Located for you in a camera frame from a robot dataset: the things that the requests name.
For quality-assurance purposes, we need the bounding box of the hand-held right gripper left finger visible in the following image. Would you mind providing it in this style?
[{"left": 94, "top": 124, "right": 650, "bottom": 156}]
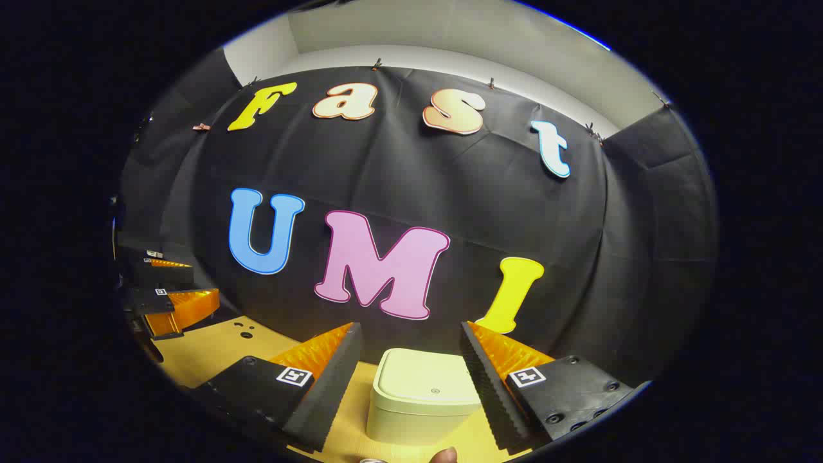
[{"left": 192, "top": 322, "right": 364, "bottom": 453}]

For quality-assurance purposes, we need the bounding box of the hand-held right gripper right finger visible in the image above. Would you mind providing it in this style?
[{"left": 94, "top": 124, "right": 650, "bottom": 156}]
[{"left": 460, "top": 320, "right": 651, "bottom": 454}]

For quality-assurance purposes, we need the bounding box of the wooden desktop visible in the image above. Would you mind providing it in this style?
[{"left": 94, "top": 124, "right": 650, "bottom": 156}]
[{"left": 151, "top": 315, "right": 534, "bottom": 463}]

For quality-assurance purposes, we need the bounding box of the black backdrop cloth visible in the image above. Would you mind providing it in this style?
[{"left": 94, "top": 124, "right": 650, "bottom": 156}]
[{"left": 114, "top": 50, "right": 719, "bottom": 386}]

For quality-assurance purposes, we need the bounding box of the pale green desktop garbage bin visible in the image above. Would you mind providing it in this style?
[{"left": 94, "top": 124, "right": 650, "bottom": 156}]
[{"left": 365, "top": 348, "right": 484, "bottom": 446}]

